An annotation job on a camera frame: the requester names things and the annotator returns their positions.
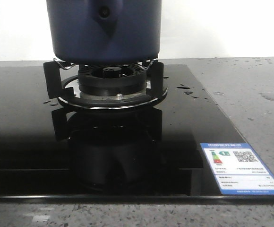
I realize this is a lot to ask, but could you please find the dark blue cooking pot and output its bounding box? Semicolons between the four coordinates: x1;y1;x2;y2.
46;0;162;65

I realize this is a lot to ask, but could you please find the black pot support grate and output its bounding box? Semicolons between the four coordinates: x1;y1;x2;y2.
43;59;168;110

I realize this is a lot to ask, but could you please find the black round gas burner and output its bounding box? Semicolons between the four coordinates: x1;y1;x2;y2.
78;64;146;96

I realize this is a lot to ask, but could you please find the black glass gas hob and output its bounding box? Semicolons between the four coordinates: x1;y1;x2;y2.
0;65;274;204

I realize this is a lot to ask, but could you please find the blue white energy label sticker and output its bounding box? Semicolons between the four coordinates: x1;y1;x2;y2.
200;143;274;195

